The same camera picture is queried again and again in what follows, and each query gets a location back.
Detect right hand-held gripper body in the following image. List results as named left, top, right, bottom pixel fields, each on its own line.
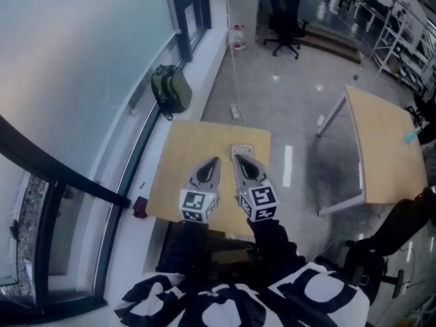
left=237, top=178, right=279, bottom=223

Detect white cable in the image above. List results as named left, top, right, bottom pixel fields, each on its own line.
left=225, top=11, right=248, bottom=127

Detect white shelf rack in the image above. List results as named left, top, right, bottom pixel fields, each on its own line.
left=370, top=0, right=436, bottom=95

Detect dark red cloth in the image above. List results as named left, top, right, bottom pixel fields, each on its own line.
left=133, top=196, right=149, bottom=218

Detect clear water jug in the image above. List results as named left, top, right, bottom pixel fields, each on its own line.
left=227, top=23, right=247, bottom=52

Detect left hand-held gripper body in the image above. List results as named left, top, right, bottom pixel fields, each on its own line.
left=179, top=181, right=219, bottom=223

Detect wooden table white legs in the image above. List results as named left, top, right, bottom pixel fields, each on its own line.
left=315, top=84, right=429, bottom=217

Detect person's left forearm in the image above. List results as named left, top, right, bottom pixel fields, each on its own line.
left=155, top=219, right=209, bottom=276

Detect green backpack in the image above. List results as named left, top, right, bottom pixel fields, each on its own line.
left=151, top=63, right=193, bottom=121

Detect person's black white shirt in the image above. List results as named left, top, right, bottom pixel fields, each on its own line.
left=113, top=262, right=371, bottom=327

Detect wooden floor step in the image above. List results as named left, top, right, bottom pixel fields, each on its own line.
left=298, top=25, right=362, bottom=65

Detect person's right forearm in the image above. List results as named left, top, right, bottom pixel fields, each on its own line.
left=246, top=217, right=307, bottom=269

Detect black office chair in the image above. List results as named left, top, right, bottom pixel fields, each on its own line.
left=345, top=187, right=436, bottom=303
left=263, top=0, right=311, bottom=61

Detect small teal object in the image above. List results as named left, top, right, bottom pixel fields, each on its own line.
left=403, top=129, right=422, bottom=146

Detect black backpack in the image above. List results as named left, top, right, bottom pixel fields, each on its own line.
left=343, top=246, right=390, bottom=303

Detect black window frame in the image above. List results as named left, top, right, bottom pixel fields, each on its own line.
left=0, top=0, right=213, bottom=317

